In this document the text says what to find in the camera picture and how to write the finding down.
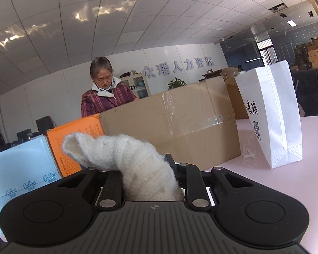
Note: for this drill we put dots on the woman in plaid jacket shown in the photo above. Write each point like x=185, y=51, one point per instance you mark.
x=107, y=91

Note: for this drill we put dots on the brown cardboard box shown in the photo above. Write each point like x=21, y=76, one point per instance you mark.
x=194, y=123

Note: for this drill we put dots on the right light blue carton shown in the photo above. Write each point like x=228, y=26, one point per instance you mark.
x=24, y=168

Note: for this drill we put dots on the potted plant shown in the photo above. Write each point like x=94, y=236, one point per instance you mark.
x=176, y=83

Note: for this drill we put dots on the white paper bag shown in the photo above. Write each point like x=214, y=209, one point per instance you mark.
x=270, y=100

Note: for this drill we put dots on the orange flat box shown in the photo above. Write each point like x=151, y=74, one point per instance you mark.
x=57, y=136

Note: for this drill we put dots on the glass door cabinet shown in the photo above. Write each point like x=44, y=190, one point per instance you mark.
x=138, y=85

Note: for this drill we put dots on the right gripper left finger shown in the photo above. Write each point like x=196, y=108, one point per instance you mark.
x=62, y=210

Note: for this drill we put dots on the cream knitted vest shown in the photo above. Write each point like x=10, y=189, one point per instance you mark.
x=146, y=176

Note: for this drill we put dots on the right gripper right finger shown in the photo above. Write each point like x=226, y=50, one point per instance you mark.
x=248, y=212

